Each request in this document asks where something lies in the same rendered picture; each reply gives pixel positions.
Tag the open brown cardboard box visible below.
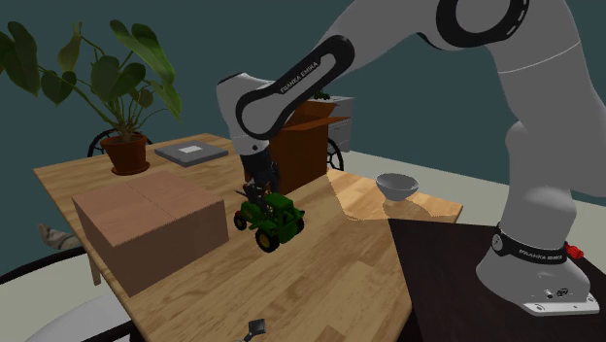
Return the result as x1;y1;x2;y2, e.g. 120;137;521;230
268;98;352;196

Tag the closed brown cardboard box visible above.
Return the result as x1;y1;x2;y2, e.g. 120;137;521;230
71;169;231;298

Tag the black chair with white seat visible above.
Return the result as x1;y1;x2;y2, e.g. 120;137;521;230
0;245;140;342

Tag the small black grey tool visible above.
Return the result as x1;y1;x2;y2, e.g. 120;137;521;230
238;318;268;342

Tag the black round-back chair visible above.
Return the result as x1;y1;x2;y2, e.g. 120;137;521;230
86;127;153;158
325;137;346;172

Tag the white bowl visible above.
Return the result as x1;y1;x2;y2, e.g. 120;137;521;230
375;172;421;202

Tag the green toy tractor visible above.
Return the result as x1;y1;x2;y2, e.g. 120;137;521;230
233;190;306;255

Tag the white cabinet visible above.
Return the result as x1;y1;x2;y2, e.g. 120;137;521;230
312;88;355;154

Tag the green plant in brown pot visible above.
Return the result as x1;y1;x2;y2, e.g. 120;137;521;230
0;18;184;177

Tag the wooden table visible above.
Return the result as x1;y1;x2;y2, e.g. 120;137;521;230
32;132;464;342

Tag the grey crumpled cloth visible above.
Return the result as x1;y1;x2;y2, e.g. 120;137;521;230
37;222;83;252

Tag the dark robot stand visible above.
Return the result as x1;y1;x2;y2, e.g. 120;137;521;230
387;218;606;342

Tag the flat grey book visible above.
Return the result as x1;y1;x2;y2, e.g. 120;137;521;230
153;140;230;168

